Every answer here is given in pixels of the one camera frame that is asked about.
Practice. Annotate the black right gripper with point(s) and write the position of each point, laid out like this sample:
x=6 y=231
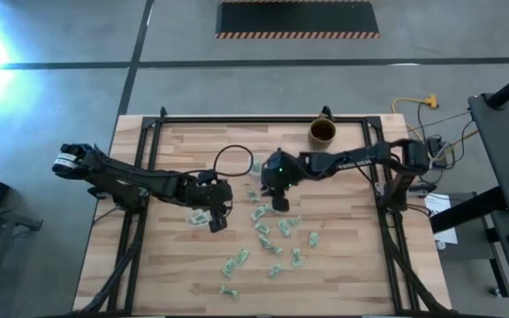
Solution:
x=281 y=172

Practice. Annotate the black frame clamp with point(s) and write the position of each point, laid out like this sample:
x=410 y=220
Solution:
x=163 y=111
x=325 y=111

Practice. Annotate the black caster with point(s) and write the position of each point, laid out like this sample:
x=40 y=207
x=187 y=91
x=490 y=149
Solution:
x=496 y=291

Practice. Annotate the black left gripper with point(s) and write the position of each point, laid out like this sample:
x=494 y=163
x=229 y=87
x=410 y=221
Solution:
x=212 y=194

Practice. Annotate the black hazard striped floor mat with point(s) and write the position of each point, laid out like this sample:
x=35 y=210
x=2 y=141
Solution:
x=296 y=17

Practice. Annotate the white bracket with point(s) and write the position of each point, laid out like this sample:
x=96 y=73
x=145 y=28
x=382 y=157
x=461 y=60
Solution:
x=379 y=189

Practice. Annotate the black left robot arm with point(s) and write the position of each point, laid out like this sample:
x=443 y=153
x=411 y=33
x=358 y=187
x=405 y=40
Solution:
x=117 y=172

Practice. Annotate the clear plastic bin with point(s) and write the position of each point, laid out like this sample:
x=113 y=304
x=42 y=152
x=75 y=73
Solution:
x=250 y=165
x=188 y=218

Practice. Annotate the black power strip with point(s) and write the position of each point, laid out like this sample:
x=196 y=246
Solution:
x=435 y=150

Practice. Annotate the grey metal stand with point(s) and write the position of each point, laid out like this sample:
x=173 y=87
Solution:
x=7 y=215

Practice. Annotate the brown mug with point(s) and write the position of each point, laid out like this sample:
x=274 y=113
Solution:
x=323 y=132

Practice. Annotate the black adapter box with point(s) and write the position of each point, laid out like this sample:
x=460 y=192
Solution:
x=422 y=189

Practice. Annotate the small white cap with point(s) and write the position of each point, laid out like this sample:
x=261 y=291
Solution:
x=440 y=244

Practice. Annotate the grey desk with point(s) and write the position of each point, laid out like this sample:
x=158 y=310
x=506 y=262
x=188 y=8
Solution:
x=506 y=146
x=502 y=265

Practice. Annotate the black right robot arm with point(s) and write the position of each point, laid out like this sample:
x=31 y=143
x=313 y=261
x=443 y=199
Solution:
x=351 y=161

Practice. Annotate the black bar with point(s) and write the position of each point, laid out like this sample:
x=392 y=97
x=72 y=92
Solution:
x=466 y=209

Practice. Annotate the white paper sheet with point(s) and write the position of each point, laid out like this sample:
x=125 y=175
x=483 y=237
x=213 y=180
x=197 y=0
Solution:
x=438 y=205

